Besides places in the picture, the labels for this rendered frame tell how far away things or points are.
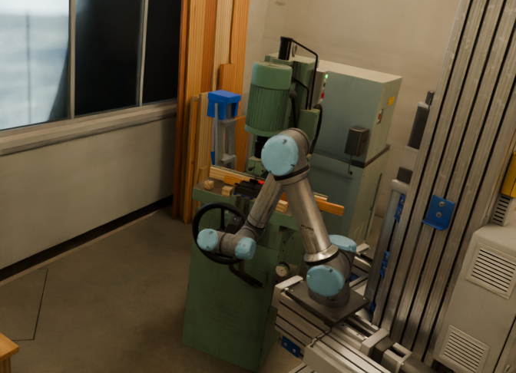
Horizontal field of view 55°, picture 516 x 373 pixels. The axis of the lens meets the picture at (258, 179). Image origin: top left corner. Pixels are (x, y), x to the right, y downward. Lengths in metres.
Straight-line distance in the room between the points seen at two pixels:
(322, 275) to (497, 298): 0.51
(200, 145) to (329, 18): 1.72
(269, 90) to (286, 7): 2.70
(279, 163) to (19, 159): 1.87
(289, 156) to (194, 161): 2.39
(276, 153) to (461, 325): 0.79
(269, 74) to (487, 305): 1.22
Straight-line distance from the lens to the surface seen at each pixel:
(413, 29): 4.43
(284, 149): 1.47
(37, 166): 3.13
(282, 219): 2.20
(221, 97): 3.12
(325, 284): 1.59
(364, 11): 4.54
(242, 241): 1.69
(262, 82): 2.16
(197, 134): 3.74
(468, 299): 1.68
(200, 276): 2.51
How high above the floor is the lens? 1.80
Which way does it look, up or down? 21 degrees down
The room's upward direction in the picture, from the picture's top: 9 degrees clockwise
